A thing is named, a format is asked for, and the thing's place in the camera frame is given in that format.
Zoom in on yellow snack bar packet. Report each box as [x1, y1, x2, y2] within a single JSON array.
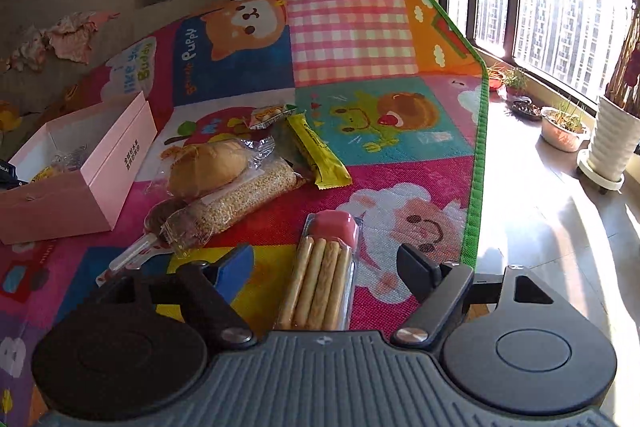
[[286, 113, 353, 190]]

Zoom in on pink cardboard box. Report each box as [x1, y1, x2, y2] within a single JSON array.
[[0, 91, 159, 246]]

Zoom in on dark shallow plant dish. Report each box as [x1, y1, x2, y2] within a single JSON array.
[[511, 99, 544, 122]]

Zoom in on yellow orange plush toy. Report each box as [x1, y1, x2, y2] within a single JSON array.
[[0, 101, 24, 132]]

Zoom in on dark blue object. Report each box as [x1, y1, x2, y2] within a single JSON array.
[[0, 159, 26, 188]]

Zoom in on bread bun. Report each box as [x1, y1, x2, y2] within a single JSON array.
[[30, 164, 66, 184], [165, 137, 278, 198]]

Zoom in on small pot with green plant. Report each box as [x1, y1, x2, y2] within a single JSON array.
[[502, 67, 529, 101]]

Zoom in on small orange snack packet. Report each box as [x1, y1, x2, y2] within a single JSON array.
[[248, 103, 297, 131]]

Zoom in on pink pot with grass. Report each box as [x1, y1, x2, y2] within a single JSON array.
[[541, 99, 591, 153]]

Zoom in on colourful cartoon play mat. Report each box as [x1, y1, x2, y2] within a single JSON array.
[[0, 0, 490, 427]]

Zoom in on biscuit sticks pack with dip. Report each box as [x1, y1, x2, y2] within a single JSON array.
[[272, 209, 362, 332]]

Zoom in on tall potted tree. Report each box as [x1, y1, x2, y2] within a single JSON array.
[[585, 0, 640, 104]]

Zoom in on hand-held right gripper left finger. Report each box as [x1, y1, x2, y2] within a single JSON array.
[[97, 243, 257, 350]]

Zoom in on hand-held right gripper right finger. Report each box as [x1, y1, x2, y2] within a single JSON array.
[[391, 243, 551, 350]]

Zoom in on window with dark frame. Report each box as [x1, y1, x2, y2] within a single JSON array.
[[445, 0, 640, 108]]

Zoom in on floral baby clothes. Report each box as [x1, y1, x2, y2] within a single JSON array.
[[0, 26, 51, 75]]

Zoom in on pink cloth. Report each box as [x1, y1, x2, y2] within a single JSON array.
[[47, 11, 121, 65]]

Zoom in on tall white ribbed pot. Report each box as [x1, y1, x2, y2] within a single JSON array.
[[576, 94, 640, 196]]

